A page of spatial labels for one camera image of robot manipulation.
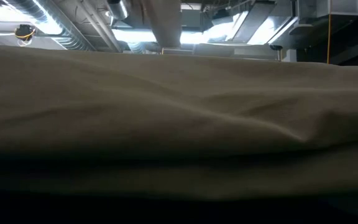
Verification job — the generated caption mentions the beige khaki shorts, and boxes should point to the beige khaki shorts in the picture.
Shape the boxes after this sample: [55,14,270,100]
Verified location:
[0,43,358,203]

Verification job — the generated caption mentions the silver ventilation duct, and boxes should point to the silver ventilation duct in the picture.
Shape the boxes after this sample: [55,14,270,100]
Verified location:
[106,0,130,20]

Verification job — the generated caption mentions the yellow power cable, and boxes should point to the yellow power cable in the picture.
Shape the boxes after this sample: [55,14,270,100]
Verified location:
[326,12,332,65]

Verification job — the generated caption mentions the black device with yellow cable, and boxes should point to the black device with yellow cable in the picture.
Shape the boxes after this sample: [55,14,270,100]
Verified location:
[14,24,37,42]

